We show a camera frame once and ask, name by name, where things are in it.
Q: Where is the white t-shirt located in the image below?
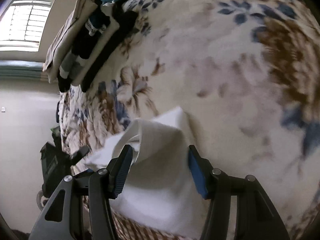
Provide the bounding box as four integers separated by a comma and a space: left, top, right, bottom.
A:
85, 107, 208, 239

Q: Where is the window with bars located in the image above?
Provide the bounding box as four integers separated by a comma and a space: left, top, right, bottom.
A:
1, 0, 55, 52

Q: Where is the black grey folded garment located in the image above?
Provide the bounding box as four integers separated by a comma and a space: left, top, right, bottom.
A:
57, 0, 111, 93

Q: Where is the floral bed blanket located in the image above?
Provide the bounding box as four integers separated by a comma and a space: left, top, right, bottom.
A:
59, 0, 319, 239

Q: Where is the black bottom folded garment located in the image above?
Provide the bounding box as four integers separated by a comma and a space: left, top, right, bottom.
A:
80, 10, 138, 93

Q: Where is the cream folded garment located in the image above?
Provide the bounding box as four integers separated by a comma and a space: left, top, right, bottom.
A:
43, 0, 119, 86

